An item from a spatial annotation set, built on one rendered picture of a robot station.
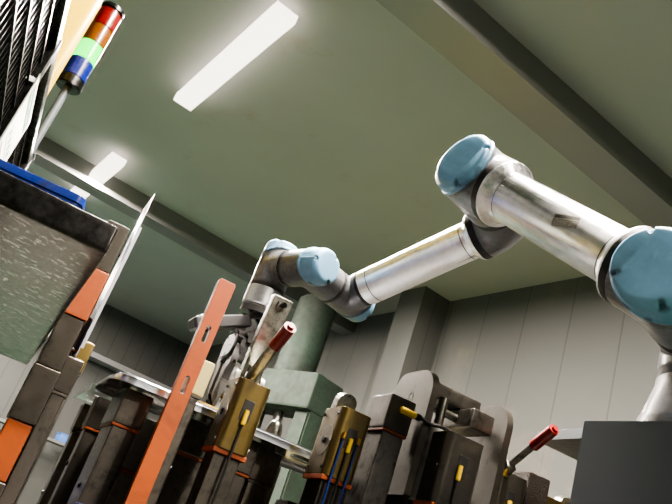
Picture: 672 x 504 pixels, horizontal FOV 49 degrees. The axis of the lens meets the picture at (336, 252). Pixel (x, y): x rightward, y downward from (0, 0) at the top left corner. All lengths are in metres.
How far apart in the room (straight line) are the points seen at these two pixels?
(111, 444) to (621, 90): 2.83
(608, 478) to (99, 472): 0.78
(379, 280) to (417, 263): 0.09
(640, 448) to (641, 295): 0.19
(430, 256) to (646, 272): 0.54
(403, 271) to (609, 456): 0.59
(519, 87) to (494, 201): 2.23
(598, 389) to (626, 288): 3.68
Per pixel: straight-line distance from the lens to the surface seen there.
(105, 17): 2.32
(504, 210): 1.21
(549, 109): 3.52
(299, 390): 5.47
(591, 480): 1.05
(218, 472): 1.22
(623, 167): 3.79
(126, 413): 1.32
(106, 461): 1.32
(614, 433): 1.05
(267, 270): 1.52
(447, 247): 1.42
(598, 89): 3.61
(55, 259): 0.83
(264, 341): 1.29
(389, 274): 1.47
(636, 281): 1.00
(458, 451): 1.26
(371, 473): 1.27
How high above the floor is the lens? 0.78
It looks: 24 degrees up
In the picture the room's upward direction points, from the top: 20 degrees clockwise
